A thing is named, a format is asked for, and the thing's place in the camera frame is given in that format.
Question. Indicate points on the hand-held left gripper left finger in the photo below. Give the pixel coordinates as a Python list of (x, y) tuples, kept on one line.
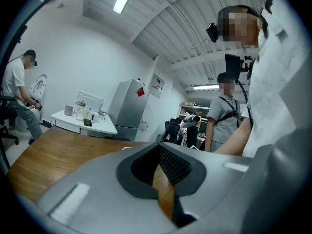
[(97, 199)]

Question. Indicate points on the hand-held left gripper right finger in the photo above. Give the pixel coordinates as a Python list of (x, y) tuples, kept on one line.
[(214, 177)]

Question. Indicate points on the person's right forearm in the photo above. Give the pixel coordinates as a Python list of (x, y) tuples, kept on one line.
[(234, 140)]

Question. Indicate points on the black chair with jacket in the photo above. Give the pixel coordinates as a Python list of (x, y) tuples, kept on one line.
[(191, 128)]

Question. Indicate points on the black office chair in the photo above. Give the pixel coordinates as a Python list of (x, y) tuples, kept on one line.
[(6, 121), (170, 130)]

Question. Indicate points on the white storage shelf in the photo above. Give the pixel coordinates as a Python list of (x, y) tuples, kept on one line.
[(195, 110)]

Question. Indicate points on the white table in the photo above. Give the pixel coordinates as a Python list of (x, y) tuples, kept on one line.
[(107, 128)]

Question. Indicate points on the small black device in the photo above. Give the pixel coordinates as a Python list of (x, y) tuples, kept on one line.
[(87, 122)]

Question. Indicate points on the white mug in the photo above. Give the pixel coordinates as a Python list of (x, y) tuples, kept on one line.
[(85, 113)]

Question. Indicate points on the clear glass jar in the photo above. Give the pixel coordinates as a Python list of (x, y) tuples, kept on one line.
[(79, 111)]

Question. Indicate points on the white cylindrical canister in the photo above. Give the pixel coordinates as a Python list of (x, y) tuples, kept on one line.
[(69, 110)]

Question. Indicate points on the silver refrigerator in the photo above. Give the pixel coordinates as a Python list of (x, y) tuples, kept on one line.
[(129, 106)]

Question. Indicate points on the person's white shirt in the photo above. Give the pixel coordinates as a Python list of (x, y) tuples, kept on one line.
[(270, 94)]

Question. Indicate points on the black chest-mounted device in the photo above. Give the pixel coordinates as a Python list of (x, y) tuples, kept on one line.
[(232, 66)]

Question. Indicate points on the red tag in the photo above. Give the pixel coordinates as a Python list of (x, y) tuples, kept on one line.
[(141, 91)]

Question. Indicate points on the white oval toilet seat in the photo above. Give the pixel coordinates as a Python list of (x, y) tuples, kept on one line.
[(37, 86)]

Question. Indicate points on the white wall panel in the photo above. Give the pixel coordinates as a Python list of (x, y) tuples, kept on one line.
[(156, 85)]

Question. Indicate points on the black head-mounted camera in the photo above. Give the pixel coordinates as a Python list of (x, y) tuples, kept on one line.
[(212, 32)]

